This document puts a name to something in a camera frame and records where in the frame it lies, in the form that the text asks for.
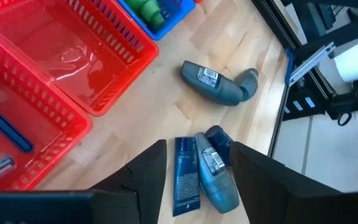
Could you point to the green travel bottle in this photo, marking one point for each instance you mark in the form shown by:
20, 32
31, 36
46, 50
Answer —
158, 21
134, 3
150, 11

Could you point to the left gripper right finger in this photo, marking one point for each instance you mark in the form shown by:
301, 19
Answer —
259, 186

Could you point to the blue plastic basket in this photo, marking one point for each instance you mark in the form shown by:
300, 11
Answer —
179, 18

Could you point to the dark blue tube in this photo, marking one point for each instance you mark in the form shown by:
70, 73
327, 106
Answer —
185, 180

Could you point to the red plastic basket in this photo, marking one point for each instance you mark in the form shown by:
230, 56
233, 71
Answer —
42, 124
199, 1
42, 37

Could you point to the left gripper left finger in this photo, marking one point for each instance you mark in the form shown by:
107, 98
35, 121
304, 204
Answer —
148, 174

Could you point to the dark blue small bottle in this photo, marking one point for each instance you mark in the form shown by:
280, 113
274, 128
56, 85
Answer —
221, 143

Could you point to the black aluminium table frame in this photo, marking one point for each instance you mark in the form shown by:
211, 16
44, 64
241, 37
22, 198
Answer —
280, 25

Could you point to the silver bar with blue bracket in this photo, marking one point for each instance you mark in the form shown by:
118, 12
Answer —
309, 62

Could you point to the blue-purple disposable razor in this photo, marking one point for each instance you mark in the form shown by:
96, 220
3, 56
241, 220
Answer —
8, 127

